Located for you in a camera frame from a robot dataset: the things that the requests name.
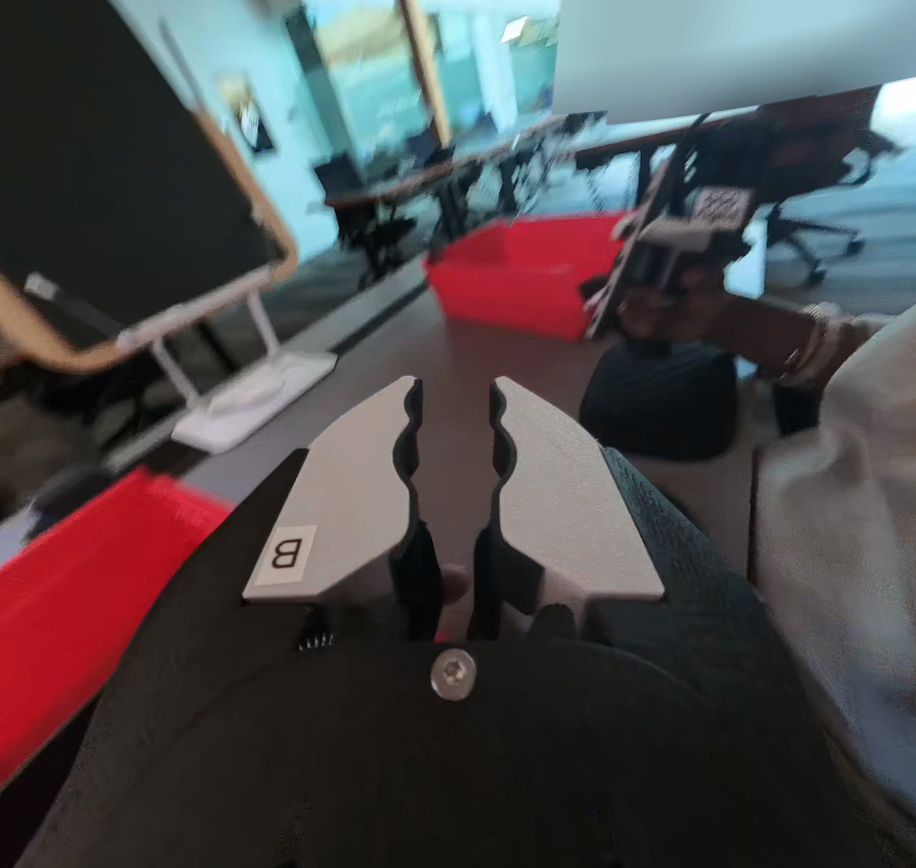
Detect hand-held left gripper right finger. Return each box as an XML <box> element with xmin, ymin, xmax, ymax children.
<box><xmin>472</xmin><ymin>376</ymin><xmax>668</xmax><ymax>640</ymax></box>

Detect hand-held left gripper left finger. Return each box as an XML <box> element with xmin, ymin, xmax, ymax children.
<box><xmin>242</xmin><ymin>376</ymin><xmax>441</xmax><ymax>641</ymax></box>

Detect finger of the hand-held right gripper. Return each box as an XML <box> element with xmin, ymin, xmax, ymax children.
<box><xmin>583</xmin><ymin>156</ymin><xmax>691</xmax><ymax>341</ymax></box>
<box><xmin>610</xmin><ymin>211</ymin><xmax>720</xmax><ymax>254</ymax></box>

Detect red plastic bin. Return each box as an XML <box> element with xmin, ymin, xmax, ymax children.
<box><xmin>422</xmin><ymin>212</ymin><xmax>639</xmax><ymax>344</ymax></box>
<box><xmin>0</xmin><ymin>466</ymin><xmax>239</xmax><ymax>792</ymax></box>

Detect person's right hand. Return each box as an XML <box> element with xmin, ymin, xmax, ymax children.
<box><xmin>614</xmin><ymin>266</ymin><xmax>727</xmax><ymax>343</ymax></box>

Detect black office chair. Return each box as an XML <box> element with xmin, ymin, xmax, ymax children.
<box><xmin>313</xmin><ymin>153</ymin><xmax>419</xmax><ymax>271</ymax></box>
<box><xmin>705</xmin><ymin>106</ymin><xmax>899</xmax><ymax>289</ymax></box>

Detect white panel stand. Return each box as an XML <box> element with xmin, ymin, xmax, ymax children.
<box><xmin>116</xmin><ymin>266</ymin><xmax>339</xmax><ymax>455</ymax></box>

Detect black padded wrist rest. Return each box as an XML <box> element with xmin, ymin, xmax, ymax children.
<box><xmin>578</xmin><ymin>342</ymin><xmax>739</xmax><ymax>463</ymax></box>

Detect black panel with wooden edge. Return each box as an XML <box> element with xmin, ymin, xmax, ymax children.
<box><xmin>0</xmin><ymin>0</ymin><xmax>299</xmax><ymax>375</ymax></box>

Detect wrist bracelets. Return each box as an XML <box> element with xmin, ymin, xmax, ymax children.
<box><xmin>782</xmin><ymin>301</ymin><xmax>847</xmax><ymax>384</ymax></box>

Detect wall picture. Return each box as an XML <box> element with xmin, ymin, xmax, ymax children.
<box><xmin>235</xmin><ymin>84</ymin><xmax>278</xmax><ymax>155</ymax></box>

